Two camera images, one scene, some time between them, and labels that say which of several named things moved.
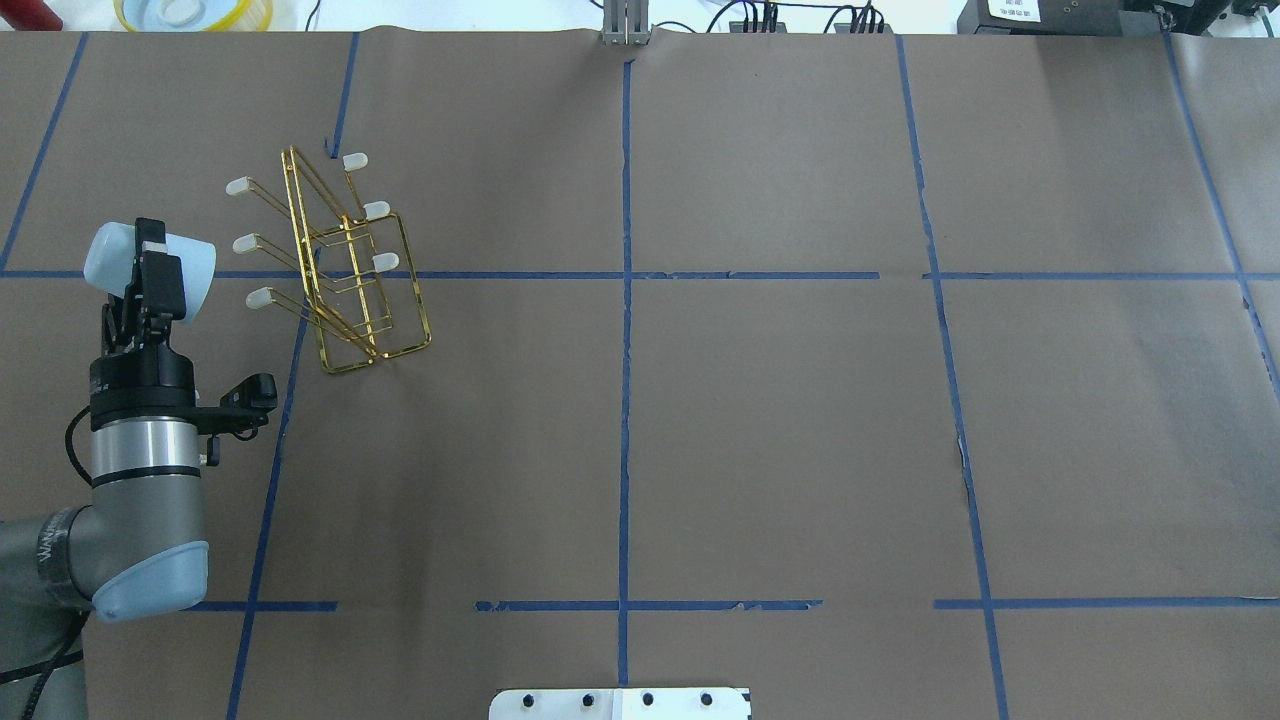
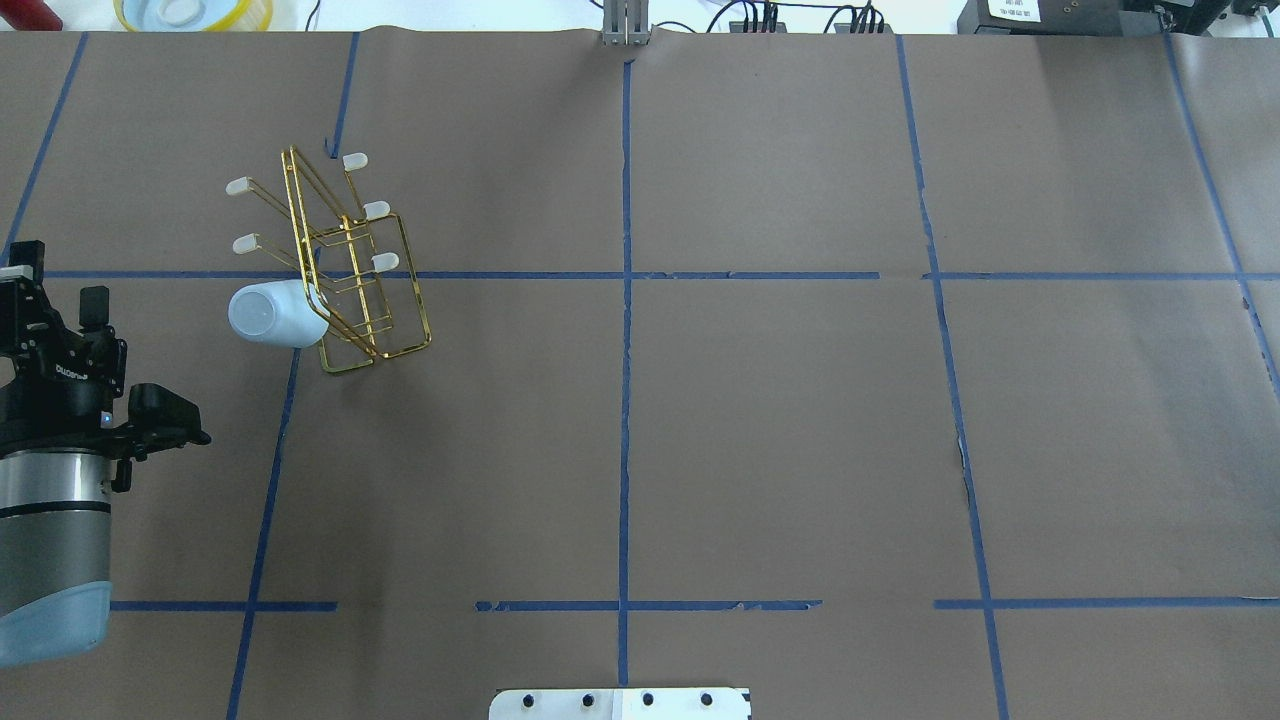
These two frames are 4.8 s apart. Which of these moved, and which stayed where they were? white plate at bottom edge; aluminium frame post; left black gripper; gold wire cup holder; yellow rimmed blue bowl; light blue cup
Moved: left black gripper; light blue cup
Stayed: gold wire cup holder; yellow rimmed blue bowl; aluminium frame post; white plate at bottom edge
